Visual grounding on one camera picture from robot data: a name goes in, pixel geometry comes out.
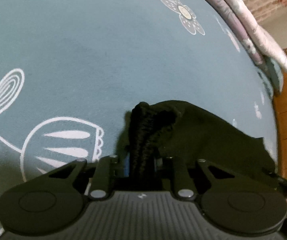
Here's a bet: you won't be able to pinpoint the blue floral bed sheet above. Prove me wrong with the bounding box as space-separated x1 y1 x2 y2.
0 0 278 237

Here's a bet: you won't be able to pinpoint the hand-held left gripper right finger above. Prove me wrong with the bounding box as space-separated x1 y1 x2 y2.
155 156 254 201

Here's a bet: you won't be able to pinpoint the black drawstring pants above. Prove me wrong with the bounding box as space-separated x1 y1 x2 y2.
115 100 277 193

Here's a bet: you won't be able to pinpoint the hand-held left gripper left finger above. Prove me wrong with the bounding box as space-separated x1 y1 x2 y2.
28 155 130 201

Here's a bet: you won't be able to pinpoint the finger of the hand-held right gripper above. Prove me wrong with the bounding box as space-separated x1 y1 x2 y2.
263 168 287 195

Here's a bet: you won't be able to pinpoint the teal pillow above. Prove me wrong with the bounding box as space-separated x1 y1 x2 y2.
257 69 274 98
263 54 284 96

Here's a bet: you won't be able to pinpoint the pink floral quilt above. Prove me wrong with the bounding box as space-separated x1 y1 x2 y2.
207 0 287 73

